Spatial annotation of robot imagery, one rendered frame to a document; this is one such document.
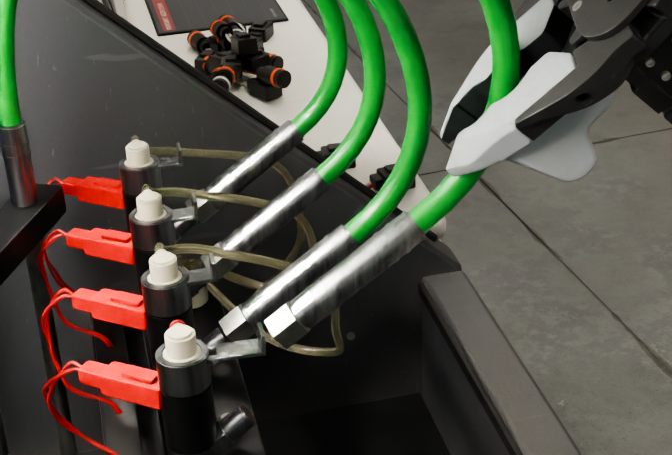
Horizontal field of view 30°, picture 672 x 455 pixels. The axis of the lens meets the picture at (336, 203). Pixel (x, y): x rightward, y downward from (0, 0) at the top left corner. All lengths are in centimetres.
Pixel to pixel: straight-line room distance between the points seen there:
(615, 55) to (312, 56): 88
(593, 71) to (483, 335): 43
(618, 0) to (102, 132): 47
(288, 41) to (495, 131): 88
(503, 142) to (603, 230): 249
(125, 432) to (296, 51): 72
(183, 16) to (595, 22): 103
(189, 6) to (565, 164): 103
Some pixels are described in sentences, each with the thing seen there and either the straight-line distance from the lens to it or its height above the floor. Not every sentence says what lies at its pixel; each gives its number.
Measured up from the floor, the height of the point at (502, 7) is 129.
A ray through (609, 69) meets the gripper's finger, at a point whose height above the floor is 128.
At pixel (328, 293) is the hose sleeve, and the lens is 65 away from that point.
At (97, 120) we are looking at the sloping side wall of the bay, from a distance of 94.
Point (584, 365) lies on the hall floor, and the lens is 261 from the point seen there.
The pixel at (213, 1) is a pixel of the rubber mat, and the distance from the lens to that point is 162.
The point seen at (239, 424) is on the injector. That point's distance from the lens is 69.
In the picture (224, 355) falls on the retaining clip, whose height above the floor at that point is 112.
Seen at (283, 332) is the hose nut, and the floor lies 113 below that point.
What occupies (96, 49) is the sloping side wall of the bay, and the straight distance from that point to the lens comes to 92.
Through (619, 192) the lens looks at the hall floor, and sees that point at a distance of 328.
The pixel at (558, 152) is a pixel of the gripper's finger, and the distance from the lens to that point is 63.
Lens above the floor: 149
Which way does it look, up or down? 28 degrees down
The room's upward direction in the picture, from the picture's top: 3 degrees counter-clockwise
